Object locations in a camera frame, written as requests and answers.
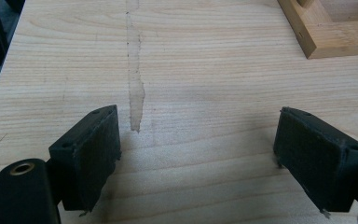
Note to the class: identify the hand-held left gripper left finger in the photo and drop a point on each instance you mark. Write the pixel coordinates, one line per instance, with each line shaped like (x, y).
(87, 155)

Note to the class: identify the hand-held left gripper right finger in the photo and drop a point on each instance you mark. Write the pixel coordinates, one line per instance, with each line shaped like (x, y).
(317, 158)

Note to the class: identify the wooden shoe rack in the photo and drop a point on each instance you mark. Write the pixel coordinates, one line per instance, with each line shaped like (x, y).
(332, 37)

